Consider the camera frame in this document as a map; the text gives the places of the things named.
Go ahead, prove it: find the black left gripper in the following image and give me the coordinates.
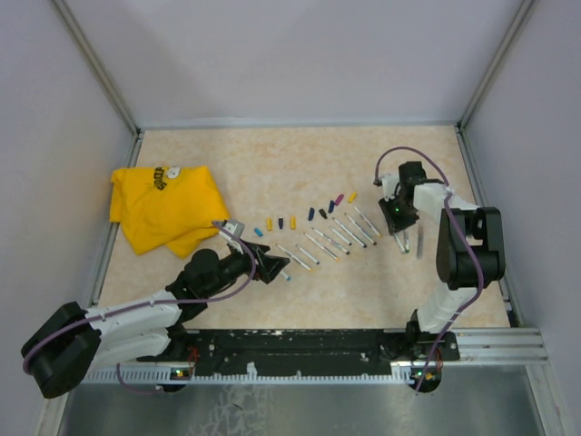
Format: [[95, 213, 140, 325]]
[[203, 238, 290, 297]]

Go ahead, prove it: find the yellow capped slim marker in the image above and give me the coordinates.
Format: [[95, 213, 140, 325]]
[[353, 205, 382, 237]]

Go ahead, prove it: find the blue eraser-cap white marker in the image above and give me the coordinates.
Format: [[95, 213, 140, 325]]
[[295, 244, 320, 265]]

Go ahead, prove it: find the magenta capped white marker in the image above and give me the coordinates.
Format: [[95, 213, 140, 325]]
[[344, 213, 377, 245]]

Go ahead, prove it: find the navy capped white marker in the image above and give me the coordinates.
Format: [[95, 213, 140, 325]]
[[332, 218, 368, 248]]

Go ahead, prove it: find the yellow capped clear pen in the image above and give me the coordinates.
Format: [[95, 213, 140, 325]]
[[303, 233, 340, 262]]

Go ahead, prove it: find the black eraser-cap white marker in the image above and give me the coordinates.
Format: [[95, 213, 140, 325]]
[[330, 226, 352, 246]]

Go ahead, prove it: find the dark blue capped marker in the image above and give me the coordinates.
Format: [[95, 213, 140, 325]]
[[311, 227, 350, 255]]

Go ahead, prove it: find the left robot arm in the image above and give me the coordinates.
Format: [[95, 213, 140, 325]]
[[21, 242, 290, 399]]

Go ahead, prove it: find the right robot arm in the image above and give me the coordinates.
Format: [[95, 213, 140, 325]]
[[374, 161, 506, 360]]

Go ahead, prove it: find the purple grey marker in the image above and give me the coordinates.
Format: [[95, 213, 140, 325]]
[[416, 223, 425, 260]]

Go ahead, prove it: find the yellow t-shirt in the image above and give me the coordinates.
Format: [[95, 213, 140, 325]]
[[110, 166, 230, 259]]

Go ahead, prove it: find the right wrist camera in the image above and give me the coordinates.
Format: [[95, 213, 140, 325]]
[[373, 173, 399, 202]]

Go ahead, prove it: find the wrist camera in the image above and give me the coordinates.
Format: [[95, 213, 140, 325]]
[[373, 173, 399, 202], [219, 220, 245, 246]]

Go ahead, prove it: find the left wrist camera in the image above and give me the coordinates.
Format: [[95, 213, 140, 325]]
[[219, 220, 245, 246]]

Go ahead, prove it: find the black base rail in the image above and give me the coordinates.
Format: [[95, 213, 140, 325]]
[[137, 327, 459, 377]]

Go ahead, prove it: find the right corner aluminium post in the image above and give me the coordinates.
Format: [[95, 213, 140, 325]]
[[458, 0, 535, 133]]

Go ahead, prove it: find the corner aluminium post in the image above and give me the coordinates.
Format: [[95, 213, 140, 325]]
[[458, 0, 535, 133], [50, 0, 141, 135]]

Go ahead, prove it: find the white cable duct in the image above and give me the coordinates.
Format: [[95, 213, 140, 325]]
[[84, 366, 428, 385]]

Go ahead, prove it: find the left corner aluminium post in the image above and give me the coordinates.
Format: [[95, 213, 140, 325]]
[[50, 0, 141, 135]]

